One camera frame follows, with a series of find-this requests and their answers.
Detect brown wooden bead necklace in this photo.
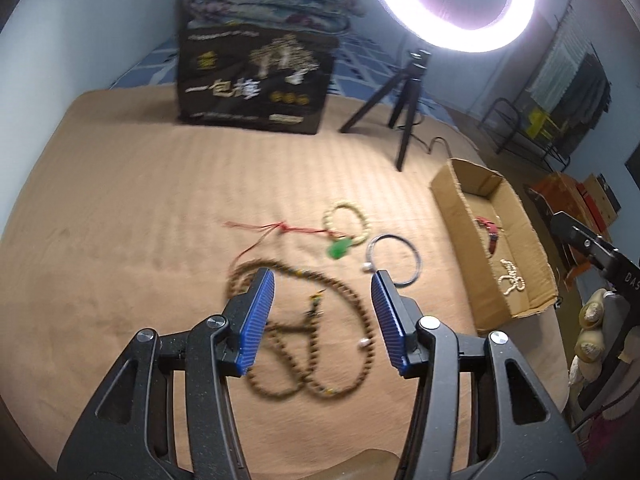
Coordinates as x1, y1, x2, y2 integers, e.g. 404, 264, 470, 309
226, 258, 378, 403

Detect silver bangle ring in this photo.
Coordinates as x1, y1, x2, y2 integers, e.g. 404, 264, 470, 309
363, 233, 423, 290

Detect red string jade pendant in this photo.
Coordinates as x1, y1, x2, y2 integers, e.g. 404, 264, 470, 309
224, 220, 355, 261

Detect cardboard boxes on table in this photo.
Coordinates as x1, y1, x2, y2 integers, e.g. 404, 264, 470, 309
576, 174, 622, 232

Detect orange covered low table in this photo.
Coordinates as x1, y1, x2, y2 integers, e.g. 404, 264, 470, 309
525, 172, 590, 223

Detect beige slippers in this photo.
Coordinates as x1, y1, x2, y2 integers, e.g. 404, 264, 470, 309
568, 288, 622, 387

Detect cardboard box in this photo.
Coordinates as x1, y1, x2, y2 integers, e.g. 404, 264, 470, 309
431, 158, 559, 333

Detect yellow box on rack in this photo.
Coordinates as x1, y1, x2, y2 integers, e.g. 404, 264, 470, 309
525, 107, 563, 142

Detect black clothes rack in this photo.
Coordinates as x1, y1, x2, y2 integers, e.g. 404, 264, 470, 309
477, 0, 612, 171

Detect black mini tripod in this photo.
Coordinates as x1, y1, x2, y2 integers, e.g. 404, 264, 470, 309
340, 50, 431, 172

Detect black printed snack bag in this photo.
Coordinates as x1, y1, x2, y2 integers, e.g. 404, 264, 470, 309
176, 24, 340, 134

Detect blue checked bedsheet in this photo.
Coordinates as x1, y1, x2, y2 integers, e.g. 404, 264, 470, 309
114, 32, 396, 101

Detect cream bead bracelet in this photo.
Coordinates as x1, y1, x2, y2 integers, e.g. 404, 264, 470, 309
322, 201, 372, 247

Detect white pearl necklace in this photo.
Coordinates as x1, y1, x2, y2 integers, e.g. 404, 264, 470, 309
497, 257, 527, 298

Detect red strap wristwatch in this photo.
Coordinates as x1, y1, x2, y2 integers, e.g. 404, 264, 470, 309
475, 216, 499, 256

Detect black light power cable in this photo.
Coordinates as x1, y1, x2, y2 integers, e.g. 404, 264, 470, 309
412, 135, 454, 157

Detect white ring light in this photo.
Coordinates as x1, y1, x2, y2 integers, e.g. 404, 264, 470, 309
362, 0, 537, 54

